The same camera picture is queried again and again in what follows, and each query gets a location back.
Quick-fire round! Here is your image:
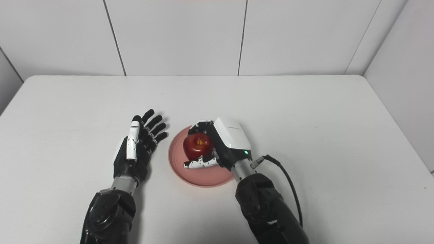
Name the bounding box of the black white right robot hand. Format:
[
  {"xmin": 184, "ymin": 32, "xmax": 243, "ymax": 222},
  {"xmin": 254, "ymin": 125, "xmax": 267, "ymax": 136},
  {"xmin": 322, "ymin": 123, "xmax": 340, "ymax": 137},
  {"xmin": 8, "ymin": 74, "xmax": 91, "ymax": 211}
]
[{"xmin": 183, "ymin": 117, "xmax": 253, "ymax": 171}]

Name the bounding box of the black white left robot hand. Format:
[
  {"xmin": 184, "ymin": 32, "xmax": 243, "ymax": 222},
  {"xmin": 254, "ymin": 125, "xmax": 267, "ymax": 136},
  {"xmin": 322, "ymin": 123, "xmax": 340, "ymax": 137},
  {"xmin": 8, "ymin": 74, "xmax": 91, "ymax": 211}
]
[{"xmin": 113, "ymin": 109, "xmax": 169, "ymax": 185}]

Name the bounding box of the red apple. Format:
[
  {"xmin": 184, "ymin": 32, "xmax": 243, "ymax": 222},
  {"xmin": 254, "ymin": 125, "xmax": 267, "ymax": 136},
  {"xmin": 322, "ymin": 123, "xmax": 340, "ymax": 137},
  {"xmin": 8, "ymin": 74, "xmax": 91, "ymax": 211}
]
[{"xmin": 183, "ymin": 132, "xmax": 214, "ymax": 161}]

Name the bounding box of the pink round plate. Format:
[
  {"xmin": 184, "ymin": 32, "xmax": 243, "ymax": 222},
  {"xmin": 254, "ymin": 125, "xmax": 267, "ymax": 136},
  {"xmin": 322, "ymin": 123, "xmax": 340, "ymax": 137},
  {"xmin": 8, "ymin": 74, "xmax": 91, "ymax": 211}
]
[{"xmin": 168, "ymin": 125, "xmax": 236, "ymax": 187}]

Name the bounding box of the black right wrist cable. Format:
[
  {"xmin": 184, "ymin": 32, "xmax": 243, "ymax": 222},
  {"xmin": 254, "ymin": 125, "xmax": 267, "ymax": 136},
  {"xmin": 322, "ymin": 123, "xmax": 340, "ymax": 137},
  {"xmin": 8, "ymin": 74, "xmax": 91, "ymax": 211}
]
[{"xmin": 251, "ymin": 155, "xmax": 303, "ymax": 227}]

